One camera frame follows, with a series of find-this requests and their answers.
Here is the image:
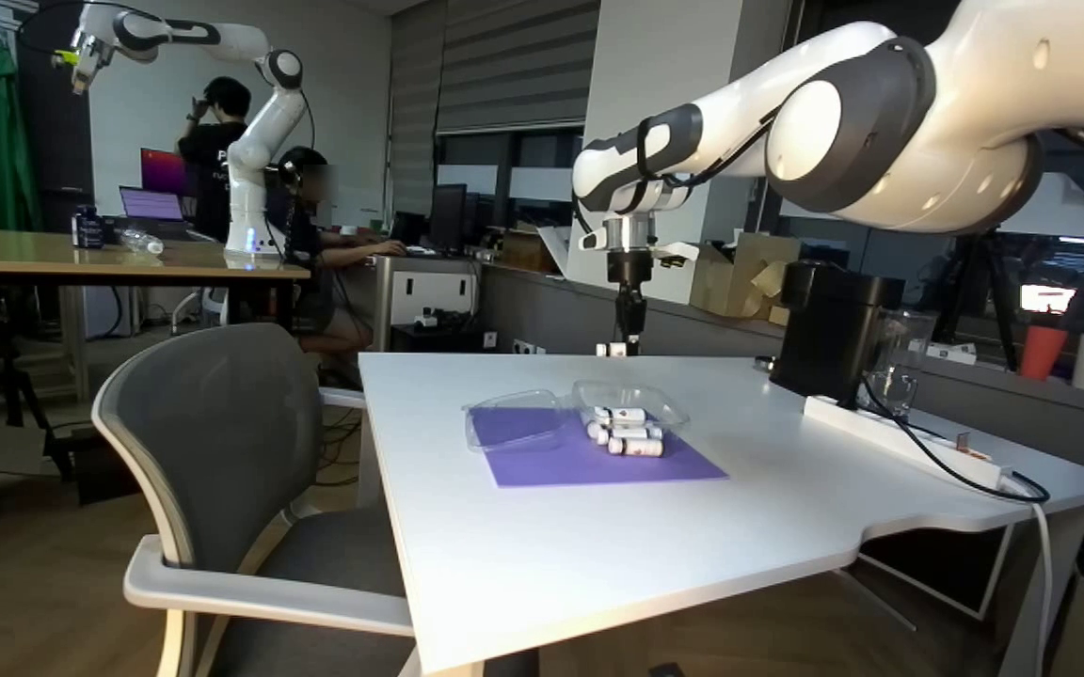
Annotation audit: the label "green background robot gripper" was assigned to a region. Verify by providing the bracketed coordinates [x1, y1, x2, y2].
[51, 35, 97, 95]

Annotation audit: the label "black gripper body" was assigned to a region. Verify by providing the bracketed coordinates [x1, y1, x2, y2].
[601, 243, 660, 298]

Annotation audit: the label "clear plastic container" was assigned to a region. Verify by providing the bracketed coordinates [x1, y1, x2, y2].
[569, 374, 692, 461]

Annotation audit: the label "cardboard box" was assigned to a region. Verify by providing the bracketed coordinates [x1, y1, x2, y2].
[689, 229, 805, 331]

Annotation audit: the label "pink lit screen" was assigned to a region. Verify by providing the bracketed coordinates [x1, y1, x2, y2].
[135, 146, 191, 194]

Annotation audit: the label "purple rectangular mat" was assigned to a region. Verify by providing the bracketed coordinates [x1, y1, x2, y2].
[462, 403, 729, 494]

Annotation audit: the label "standing person in black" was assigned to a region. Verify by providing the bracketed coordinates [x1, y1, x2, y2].
[175, 70, 261, 243]

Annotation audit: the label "open laptop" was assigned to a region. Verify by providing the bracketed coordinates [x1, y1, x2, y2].
[116, 185, 199, 243]

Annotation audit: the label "black computer monitor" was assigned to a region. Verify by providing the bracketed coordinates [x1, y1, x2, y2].
[424, 179, 477, 259]

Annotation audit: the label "white drawer cabinet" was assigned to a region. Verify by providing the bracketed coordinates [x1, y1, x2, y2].
[378, 253, 487, 338]

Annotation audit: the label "black box device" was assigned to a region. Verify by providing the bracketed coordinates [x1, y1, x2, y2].
[772, 259, 909, 405]

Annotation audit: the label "wooden work table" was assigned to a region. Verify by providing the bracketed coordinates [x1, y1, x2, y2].
[0, 227, 317, 284]

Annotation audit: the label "grey window blinds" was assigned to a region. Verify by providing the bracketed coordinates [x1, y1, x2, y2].
[388, 0, 601, 140]

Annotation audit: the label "clear glass jar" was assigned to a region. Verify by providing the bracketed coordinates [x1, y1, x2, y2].
[876, 307, 940, 405]

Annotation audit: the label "white table power strip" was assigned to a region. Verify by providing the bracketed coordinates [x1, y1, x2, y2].
[802, 389, 1024, 495]

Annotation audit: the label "seated person in black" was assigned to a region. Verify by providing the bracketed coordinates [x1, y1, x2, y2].
[274, 144, 409, 387]

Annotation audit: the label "dark tripod stand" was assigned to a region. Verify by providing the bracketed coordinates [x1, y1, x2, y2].
[926, 234, 1012, 358]

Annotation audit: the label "red cup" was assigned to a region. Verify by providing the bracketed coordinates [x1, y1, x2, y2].
[1015, 318, 1074, 384]

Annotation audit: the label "grey office chair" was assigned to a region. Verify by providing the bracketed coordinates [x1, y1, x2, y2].
[87, 318, 424, 677]

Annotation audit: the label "black camera tripod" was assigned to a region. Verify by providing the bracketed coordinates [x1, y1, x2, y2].
[0, 280, 77, 480]

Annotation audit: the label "black power cable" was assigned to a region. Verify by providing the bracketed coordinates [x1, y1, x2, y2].
[860, 373, 1054, 506]

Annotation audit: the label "white hanging cable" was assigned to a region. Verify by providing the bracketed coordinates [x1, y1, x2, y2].
[1029, 495, 1061, 677]

